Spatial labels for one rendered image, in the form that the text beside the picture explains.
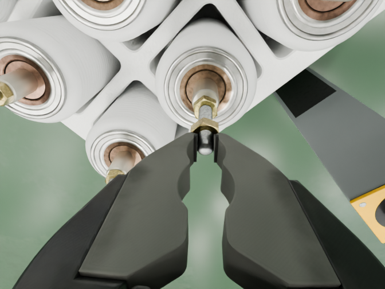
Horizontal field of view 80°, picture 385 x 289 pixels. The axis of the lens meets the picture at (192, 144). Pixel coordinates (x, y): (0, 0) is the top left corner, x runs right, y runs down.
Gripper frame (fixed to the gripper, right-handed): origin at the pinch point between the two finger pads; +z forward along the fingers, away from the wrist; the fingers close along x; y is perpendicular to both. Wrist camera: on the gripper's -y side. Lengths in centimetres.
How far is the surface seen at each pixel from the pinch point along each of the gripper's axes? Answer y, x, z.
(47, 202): 44, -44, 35
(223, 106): 2.3, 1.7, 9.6
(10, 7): -5.4, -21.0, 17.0
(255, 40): -2.3, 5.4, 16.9
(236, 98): 1.5, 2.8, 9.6
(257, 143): 22.1, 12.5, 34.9
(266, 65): 0.3, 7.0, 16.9
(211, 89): -0.2, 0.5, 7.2
